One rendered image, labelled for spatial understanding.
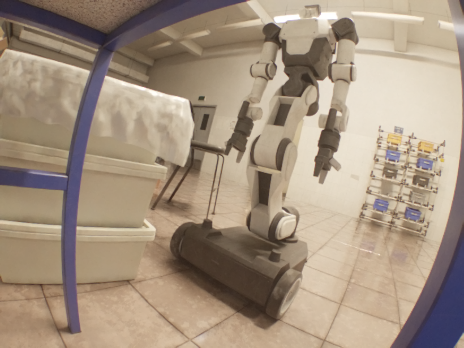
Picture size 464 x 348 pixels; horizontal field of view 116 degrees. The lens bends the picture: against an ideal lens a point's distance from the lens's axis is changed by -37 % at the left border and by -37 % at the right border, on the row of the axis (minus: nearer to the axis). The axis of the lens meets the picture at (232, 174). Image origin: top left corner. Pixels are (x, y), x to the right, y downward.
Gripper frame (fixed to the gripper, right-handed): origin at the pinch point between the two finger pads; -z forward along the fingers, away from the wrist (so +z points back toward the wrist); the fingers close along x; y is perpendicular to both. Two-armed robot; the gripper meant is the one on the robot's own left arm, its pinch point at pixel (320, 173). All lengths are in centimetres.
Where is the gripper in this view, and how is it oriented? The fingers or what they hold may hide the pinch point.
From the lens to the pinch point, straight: 93.4
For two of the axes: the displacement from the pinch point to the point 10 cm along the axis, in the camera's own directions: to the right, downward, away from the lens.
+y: 7.8, 2.2, -5.9
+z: 3.5, -9.3, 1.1
